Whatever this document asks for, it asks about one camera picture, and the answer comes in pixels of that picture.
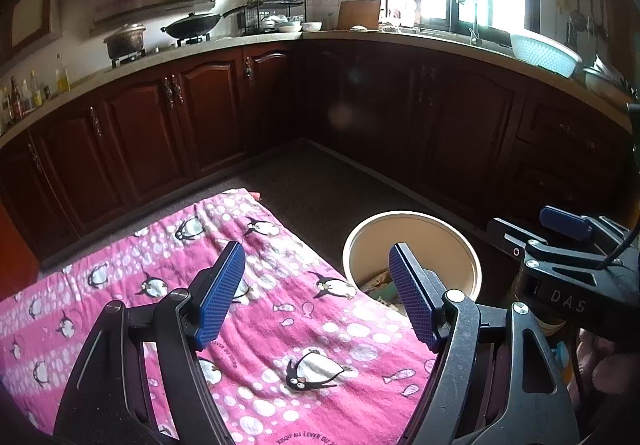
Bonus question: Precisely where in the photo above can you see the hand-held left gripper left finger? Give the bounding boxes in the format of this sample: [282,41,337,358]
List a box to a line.
[52,240,247,445]

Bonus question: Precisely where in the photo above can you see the wooden lower cabinets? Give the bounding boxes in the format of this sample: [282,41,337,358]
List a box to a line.
[0,37,636,286]

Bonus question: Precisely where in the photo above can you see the glass-door wall cabinet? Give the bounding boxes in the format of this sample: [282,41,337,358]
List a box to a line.
[0,0,63,66]

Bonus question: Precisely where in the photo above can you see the teal wrapper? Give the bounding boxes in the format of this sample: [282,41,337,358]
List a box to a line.
[375,285,401,308]

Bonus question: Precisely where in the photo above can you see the person's right hand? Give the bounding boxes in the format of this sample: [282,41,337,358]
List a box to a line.
[575,337,640,411]

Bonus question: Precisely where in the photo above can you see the dark sauce bottle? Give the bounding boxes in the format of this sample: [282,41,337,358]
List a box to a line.
[10,77,25,120]

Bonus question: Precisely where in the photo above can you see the pink penguin print blanket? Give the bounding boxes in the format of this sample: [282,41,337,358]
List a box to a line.
[0,187,441,445]

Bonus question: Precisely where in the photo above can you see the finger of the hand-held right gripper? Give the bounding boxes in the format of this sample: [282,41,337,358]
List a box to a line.
[539,205,631,246]
[487,217,551,266]

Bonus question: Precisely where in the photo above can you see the metal basin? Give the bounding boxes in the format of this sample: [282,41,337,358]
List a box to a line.
[582,55,628,96]

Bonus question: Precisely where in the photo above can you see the cream round bucket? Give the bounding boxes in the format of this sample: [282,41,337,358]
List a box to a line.
[342,211,482,321]

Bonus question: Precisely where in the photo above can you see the gas stove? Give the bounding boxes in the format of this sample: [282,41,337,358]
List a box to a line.
[110,35,211,68]

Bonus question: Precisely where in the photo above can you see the dark cooking pot with lid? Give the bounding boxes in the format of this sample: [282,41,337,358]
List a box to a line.
[103,23,147,60]

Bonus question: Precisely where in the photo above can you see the white plastic basket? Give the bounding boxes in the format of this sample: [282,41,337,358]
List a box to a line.
[510,34,583,78]

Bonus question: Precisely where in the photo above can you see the wooden cutting board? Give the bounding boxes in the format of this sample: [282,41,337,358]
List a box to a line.
[336,0,382,30]

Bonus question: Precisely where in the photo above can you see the black wok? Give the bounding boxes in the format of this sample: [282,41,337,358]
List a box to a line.
[160,7,251,40]

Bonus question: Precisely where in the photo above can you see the black cable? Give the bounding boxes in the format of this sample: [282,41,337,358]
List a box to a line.
[597,225,640,271]

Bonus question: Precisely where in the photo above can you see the black dish rack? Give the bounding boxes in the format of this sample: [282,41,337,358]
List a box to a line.
[243,0,307,36]

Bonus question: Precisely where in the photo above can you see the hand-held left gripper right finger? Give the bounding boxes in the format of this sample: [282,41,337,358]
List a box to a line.
[389,241,581,445]

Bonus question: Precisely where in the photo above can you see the yellow oil bottle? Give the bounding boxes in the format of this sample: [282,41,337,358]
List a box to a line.
[55,54,71,96]

